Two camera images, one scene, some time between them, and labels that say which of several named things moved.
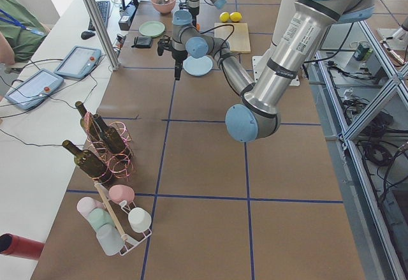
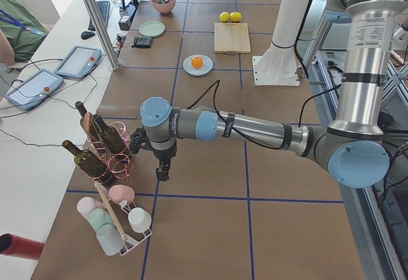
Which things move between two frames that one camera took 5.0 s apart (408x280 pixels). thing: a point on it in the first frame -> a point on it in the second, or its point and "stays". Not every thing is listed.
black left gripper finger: x=178 y=71 -> x=165 y=169
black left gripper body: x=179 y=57 -> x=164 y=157
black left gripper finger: x=176 y=73 -> x=160 y=174
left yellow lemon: x=224 y=16 stays
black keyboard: x=103 y=8 stays
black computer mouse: x=86 y=35 stays
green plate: x=152 y=29 stays
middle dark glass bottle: x=111 y=136 stays
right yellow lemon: x=235 y=16 stays
